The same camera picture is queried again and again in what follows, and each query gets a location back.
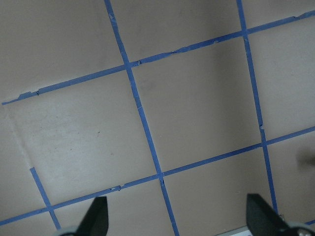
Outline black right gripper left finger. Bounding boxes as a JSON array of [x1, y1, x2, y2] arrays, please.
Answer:
[[74, 196, 109, 236]]

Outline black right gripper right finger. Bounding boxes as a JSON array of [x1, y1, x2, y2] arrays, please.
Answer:
[[246, 194, 290, 236]]

